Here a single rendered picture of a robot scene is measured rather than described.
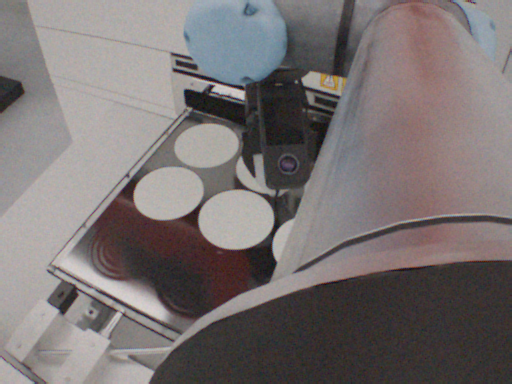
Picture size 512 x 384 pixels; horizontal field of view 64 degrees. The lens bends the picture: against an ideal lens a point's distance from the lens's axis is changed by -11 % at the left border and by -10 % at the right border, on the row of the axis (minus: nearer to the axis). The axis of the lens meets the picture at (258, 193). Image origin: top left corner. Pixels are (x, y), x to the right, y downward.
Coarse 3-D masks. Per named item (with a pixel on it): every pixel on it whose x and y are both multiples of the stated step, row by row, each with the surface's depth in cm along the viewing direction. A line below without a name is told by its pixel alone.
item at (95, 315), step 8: (112, 296) 58; (96, 304) 57; (88, 312) 56; (96, 312) 56; (104, 312) 58; (80, 320) 55; (88, 320) 56; (96, 320) 56; (104, 320) 58; (80, 328) 55; (88, 328) 55; (96, 328) 57
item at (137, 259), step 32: (160, 160) 68; (128, 192) 64; (256, 192) 64; (288, 192) 64; (96, 224) 60; (128, 224) 60; (160, 224) 60; (192, 224) 60; (96, 256) 56; (128, 256) 57; (160, 256) 56; (192, 256) 57; (224, 256) 57; (256, 256) 57; (128, 288) 53; (160, 288) 54; (192, 288) 54; (224, 288) 54; (160, 320) 51; (192, 320) 51
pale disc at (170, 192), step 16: (144, 176) 66; (160, 176) 66; (176, 176) 66; (192, 176) 66; (144, 192) 64; (160, 192) 64; (176, 192) 64; (192, 192) 64; (144, 208) 62; (160, 208) 62; (176, 208) 62; (192, 208) 62
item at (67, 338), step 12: (72, 324) 52; (60, 336) 51; (72, 336) 51; (48, 348) 50; (60, 348) 50; (72, 348) 50; (48, 360) 49; (60, 360) 49; (120, 360) 49; (132, 360) 49; (36, 372) 47; (48, 372) 48; (108, 372) 48; (120, 372) 48; (132, 372) 48; (144, 372) 48
